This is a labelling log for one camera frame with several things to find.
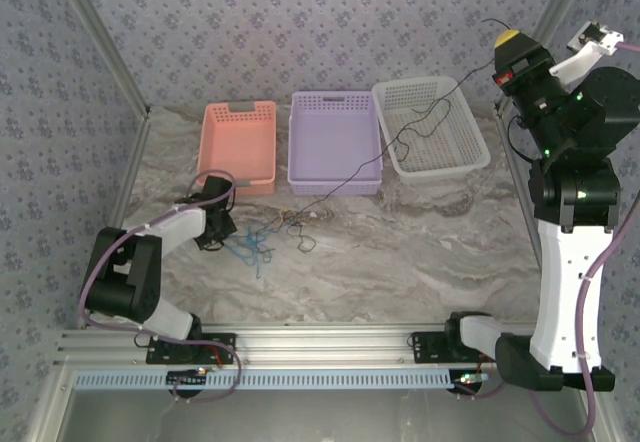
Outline dark blue thin cable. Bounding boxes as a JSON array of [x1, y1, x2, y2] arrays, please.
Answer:
[[223, 234, 275, 281]]

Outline thin black cable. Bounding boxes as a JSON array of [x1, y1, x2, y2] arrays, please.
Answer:
[[298, 17, 511, 216], [284, 209, 317, 254]]

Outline pink perforated plastic basket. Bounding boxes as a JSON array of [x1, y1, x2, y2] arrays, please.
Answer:
[[196, 100, 279, 198]]

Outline white perforated plastic basket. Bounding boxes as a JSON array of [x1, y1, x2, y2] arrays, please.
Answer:
[[370, 75, 492, 186]]

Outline purple perforated plastic basket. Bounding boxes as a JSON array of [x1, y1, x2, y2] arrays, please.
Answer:
[[286, 90, 385, 198]]

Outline small black controller board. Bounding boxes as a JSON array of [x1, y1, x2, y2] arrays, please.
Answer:
[[166, 369, 209, 388], [451, 370, 490, 391]]

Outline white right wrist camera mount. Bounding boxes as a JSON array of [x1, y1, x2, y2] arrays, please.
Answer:
[[549, 20, 626, 84]]

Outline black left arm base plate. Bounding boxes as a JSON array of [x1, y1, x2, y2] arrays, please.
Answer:
[[145, 332, 238, 366]]

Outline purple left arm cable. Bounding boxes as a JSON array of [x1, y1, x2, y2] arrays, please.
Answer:
[[79, 169, 245, 404]]

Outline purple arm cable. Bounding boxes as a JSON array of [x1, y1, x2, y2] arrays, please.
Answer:
[[528, 41, 640, 437], [79, 169, 245, 404]]

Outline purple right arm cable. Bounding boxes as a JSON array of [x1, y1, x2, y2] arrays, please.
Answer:
[[528, 41, 640, 437]]

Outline aluminium front rail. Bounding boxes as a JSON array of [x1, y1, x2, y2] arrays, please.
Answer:
[[55, 325, 600, 367]]

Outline light blue slotted cable duct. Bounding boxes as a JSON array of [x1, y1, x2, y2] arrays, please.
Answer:
[[74, 369, 452, 392]]

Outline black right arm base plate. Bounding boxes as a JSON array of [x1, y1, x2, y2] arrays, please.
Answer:
[[411, 331, 504, 364]]

